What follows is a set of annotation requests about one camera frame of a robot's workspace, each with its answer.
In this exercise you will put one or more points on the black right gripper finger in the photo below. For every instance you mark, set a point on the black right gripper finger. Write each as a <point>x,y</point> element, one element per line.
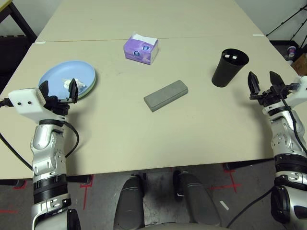
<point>253,83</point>
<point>276,80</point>

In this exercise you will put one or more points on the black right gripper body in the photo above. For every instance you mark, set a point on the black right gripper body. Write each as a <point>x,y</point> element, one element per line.
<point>271,97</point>

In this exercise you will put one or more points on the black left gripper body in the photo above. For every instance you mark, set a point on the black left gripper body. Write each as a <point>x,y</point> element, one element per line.
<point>57,106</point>

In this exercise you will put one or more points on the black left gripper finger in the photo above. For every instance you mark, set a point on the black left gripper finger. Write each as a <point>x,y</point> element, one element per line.
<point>43,88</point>
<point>73,92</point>

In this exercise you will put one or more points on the white tissue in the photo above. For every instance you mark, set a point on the white tissue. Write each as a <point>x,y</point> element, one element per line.
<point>80,83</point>

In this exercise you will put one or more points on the blue plastic plate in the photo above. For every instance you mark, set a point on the blue plastic plate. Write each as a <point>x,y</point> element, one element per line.
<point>62,72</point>

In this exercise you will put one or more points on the grey glasses case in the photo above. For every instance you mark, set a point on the grey glasses case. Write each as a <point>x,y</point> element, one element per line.
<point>165,95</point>

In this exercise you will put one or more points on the green plastic plate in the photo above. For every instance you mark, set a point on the green plastic plate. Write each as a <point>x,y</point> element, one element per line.
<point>92,85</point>

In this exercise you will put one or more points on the brown cardboard box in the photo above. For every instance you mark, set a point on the brown cardboard box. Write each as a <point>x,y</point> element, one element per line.
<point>301,63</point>

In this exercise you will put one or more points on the black plastic cup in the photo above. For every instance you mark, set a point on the black plastic cup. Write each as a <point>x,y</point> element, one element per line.
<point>224,74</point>

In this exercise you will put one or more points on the purple white paper cup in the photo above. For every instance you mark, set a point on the purple white paper cup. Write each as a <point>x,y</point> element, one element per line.
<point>291,51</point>

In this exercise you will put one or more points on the black foam floor mat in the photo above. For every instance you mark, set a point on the black foam floor mat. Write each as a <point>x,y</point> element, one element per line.
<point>14,55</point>

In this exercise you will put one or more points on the white tape piece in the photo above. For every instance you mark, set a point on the white tape piece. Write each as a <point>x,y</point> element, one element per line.
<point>40,42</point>
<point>258,35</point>

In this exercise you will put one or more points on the black tripod stand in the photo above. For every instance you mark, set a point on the black tripod stand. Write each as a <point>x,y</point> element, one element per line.
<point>290,24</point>

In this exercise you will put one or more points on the purple tissue pack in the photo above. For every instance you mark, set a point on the purple tissue pack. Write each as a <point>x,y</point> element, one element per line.
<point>139,49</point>

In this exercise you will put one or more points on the white floor tape strip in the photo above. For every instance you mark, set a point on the white floor tape strip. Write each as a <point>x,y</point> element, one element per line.
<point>224,205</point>

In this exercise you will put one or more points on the grey robot left leg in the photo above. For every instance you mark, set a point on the grey robot left leg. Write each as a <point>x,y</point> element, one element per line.
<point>129,203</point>

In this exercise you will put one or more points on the grey robot leg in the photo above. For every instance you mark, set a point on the grey robot leg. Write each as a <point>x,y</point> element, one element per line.
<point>199,198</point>
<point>129,203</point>

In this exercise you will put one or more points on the grey robot right leg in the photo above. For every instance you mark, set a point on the grey robot right leg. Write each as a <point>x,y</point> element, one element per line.
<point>199,198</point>

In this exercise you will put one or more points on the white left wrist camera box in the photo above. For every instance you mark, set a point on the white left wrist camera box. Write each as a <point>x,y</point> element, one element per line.
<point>26,105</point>

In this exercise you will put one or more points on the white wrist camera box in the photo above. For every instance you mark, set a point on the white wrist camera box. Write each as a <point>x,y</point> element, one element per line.
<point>26,105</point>
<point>299,93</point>

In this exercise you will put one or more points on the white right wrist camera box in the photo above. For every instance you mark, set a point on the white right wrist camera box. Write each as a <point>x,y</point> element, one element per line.
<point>299,93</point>

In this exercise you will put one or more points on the wooden side table black frame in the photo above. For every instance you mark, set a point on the wooden side table black frame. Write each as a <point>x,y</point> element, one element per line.
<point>19,16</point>

